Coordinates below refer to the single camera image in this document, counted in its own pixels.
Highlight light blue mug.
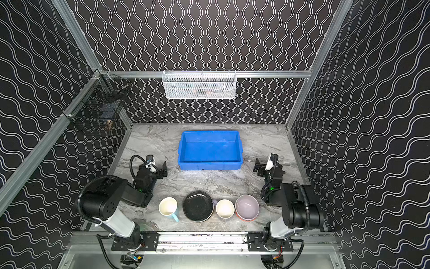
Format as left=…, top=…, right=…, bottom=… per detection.
left=159, top=197, right=179, bottom=223

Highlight purple cream mug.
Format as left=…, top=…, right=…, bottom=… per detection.
left=212, top=199, right=235, bottom=219

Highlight black glossy plate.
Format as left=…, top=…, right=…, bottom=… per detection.
left=183, top=191, right=215, bottom=223

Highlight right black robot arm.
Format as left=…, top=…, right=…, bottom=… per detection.
left=253, top=154, right=324, bottom=251

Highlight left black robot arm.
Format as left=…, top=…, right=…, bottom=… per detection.
left=76, top=155, right=168, bottom=251

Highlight blue plastic bin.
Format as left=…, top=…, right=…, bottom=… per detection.
left=178, top=130, right=244, bottom=171

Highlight lavender bowl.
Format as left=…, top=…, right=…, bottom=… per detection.
left=235, top=195, right=260, bottom=221

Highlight black wire basket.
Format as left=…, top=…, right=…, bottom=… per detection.
left=66, top=70, right=132, bottom=136

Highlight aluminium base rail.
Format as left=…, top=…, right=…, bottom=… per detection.
left=67, top=230, right=340, bottom=255

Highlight white wire mesh basket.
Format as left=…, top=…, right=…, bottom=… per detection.
left=162, top=69, right=237, bottom=99

